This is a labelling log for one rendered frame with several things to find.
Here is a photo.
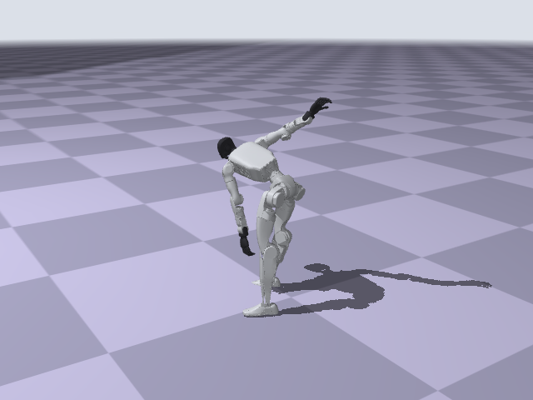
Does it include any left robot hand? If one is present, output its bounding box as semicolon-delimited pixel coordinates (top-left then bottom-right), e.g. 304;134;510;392
239;227;255;256

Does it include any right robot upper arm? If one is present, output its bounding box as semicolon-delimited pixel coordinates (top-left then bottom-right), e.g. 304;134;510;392
255;127;291;149

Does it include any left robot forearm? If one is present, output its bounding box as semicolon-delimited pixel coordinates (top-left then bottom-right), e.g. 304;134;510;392
230;197;248;234

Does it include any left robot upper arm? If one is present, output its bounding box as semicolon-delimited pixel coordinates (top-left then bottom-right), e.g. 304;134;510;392
222;160;244;206

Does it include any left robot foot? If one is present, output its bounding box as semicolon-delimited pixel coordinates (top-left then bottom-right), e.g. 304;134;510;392
242;302;279;316

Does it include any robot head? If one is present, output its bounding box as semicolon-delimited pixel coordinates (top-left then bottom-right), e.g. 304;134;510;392
217;137;237;159

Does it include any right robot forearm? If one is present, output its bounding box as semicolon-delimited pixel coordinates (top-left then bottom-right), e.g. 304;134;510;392
283;114;312;133

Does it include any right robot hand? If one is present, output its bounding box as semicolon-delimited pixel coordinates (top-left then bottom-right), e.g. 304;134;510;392
302;97;332;121

